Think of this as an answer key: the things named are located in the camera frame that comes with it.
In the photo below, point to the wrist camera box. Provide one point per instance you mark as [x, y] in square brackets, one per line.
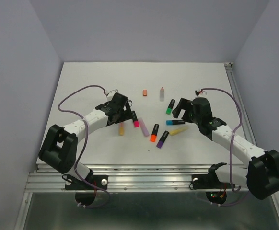
[111, 94]
[200, 93]

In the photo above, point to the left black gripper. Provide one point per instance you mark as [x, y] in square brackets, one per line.
[126, 114]

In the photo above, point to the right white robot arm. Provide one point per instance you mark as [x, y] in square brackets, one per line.
[260, 171]

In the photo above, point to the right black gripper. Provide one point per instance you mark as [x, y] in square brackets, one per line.
[186, 104]

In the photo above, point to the clear orange-tip highlighter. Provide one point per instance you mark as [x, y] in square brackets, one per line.
[162, 94]

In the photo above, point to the purple black highlighter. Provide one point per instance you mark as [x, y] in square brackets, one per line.
[162, 139]

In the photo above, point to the pastel lilac highlighter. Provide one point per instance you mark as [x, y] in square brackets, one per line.
[143, 127]

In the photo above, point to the aluminium rail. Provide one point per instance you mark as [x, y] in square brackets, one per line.
[246, 126]
[123, 178]

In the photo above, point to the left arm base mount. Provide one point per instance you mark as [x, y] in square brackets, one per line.
[90, 193]

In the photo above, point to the pastel orange highlighter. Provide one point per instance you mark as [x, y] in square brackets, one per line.
[121, 129]

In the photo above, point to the green black highlighter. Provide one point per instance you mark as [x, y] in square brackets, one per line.
[170, 106]

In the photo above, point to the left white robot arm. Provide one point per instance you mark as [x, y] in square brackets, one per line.
[59, 148]

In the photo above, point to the pink black highlighter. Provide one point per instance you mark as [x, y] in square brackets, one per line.
[135, 119]

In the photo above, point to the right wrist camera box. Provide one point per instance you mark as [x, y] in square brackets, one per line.
[200, 93]

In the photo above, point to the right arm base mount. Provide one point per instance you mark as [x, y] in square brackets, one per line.
[211, 181]

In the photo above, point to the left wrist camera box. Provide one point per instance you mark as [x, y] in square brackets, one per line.
[111, 94]

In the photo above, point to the orange black highlighter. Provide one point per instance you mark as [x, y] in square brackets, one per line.
[154, 133]

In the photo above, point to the blue black highlighter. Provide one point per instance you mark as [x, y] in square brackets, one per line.
[175, 122]

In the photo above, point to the aluminium front rail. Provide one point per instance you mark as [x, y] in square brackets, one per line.
[123, 178]

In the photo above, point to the pastel yellow highlighter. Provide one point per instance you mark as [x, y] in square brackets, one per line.
[179, 130]

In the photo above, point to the aluminium right rail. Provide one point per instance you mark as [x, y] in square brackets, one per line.
[246, 126]

